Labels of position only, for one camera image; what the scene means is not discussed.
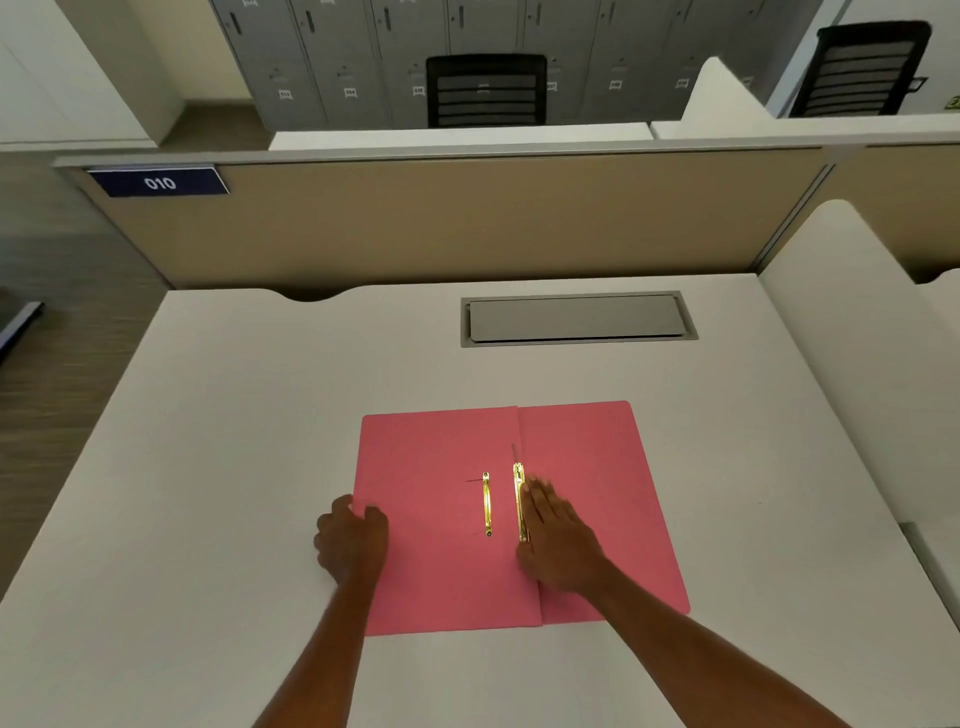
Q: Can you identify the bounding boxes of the person's right hand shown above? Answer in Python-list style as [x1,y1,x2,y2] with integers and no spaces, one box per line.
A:
[516,480,609,597]

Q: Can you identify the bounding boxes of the person's left hand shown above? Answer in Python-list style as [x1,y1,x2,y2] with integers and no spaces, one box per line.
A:
[313,495,390,588]

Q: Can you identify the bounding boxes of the pink paper file folder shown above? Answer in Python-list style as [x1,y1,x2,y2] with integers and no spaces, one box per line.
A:
[352,400,692,638]

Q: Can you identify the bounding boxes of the person's right forearm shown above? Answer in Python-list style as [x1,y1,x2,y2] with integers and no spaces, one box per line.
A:
[577,570,852,728]

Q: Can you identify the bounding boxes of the person's left forearm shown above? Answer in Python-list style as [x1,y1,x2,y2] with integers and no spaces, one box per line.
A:
[252,579,378,728]

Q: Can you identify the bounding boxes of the long gold metal fastener strip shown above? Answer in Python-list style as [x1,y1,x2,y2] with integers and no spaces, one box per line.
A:
[513,462,531,544]

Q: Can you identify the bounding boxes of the beige desk partition panel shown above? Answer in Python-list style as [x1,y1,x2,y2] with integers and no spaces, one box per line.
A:
[52,138,960,294]

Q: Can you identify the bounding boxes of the white rounded side divider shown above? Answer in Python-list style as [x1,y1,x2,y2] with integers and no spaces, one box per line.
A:
[757,198,960,528]
[678,57,781,141]

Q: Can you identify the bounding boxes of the blue desk number sign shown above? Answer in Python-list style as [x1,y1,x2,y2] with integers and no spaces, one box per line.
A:
[87,166,229,199]

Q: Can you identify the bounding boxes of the black mesh office chair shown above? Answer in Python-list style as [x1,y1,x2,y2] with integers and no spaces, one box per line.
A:
[425,54,549,129]
[787,21,933,119]

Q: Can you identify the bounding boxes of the row of grey lockers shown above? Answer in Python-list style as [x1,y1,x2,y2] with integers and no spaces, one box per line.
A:
[210,0,822,133]

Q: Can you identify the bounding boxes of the white cabinet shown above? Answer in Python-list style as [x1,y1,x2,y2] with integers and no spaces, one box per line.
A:
[0,0,186,153]

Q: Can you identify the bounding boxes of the grey desk cable cover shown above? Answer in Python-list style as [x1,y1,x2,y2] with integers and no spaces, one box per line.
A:
[460,291,699,348]

